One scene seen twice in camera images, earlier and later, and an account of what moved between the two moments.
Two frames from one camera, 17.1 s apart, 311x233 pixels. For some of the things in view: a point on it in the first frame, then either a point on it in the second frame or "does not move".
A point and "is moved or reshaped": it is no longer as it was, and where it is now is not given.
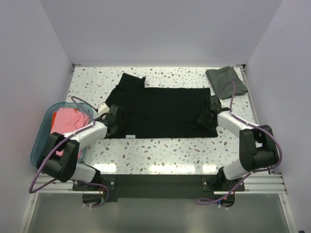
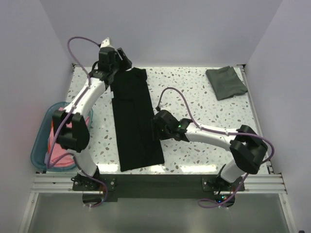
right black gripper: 201,120 to 156,128
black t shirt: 158,112 is moved or reshaped
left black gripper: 121,125 to 127,64
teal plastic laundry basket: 43,130 does not move
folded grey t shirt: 219,77 does not move
